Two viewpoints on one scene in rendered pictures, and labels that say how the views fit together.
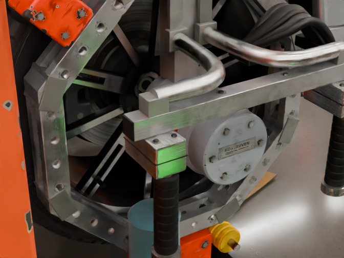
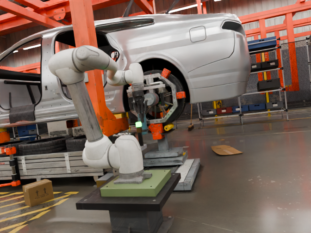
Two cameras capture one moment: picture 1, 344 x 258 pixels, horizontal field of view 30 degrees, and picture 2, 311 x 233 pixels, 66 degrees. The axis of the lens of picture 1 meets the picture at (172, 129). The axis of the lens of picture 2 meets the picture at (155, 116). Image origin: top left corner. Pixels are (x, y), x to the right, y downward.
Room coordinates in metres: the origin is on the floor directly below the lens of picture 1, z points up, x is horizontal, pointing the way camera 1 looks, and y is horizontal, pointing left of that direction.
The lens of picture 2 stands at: (-0.74, -2.04, 0.80)
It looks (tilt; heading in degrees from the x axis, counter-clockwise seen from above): 3 degrees down; 49
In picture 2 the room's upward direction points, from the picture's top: 7 degrees counter-clockwise
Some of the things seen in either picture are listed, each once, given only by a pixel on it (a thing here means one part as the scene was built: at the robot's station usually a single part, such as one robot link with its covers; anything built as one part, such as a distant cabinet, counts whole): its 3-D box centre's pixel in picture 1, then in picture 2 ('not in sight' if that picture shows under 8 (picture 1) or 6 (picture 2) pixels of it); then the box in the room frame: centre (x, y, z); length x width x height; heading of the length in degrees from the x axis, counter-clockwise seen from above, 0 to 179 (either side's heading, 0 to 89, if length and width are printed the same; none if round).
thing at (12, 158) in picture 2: not in sight; (13, 164); (-0.20, 1.20, 0.30); 0.09 x 0.05 x 0.50; 122
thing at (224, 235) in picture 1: (198, 212); (169, 126); (1.18, -0.06, 0.51); 0.29 x 0.06 x 0.06; 32
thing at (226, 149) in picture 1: (200, 124); (151, 99); (0.98, -0.05, 0.85); 0.21 x 0.14 x 0.14; 32
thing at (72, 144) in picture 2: not in sight; (94, 144); (0.63, 0.75, 0.39); 0.66 x 0.66 x 0.24
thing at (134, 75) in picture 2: not in sight; (134, 73); (0.38, -0.59, 1.04); 0.13 x 0.11 x 0.16; 119
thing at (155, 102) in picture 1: (167, 45); (139, 83); (0.88, 0.01, 1.03); 0.19 x 0.18 x 0.11; 32
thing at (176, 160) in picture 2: not in sight; (164, 158); (1.18, 0.08, 0.13); 0.50 x 0.36 x 0.10; 122
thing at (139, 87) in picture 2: not in sight; (138, 88); (0.39, -0.60, 0.93); 0.09 x 0.09 x 0.06
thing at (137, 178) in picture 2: not in sight; (134, 174); (0.11, -0.81, 0.37); 0.22 x 0.18 x 0.06; 122
